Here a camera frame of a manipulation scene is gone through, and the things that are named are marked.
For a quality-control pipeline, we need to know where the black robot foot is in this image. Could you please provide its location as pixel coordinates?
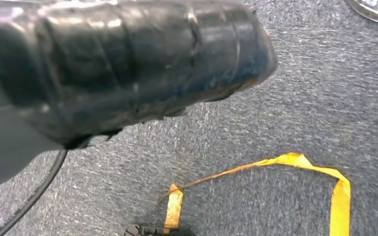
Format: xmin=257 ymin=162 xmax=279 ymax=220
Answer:
xmin=124 ymin=224 xmax=194 ymax=236

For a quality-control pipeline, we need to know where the yellow floor tape square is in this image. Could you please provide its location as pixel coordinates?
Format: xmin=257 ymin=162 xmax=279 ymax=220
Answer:
xmin=157 ymin=152 xmax=352 ymax=236

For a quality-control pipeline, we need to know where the black left wrist camera cable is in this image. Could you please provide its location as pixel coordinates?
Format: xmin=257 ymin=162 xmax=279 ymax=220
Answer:
xmin=0 ymin=149 xmax=69 ymax=236

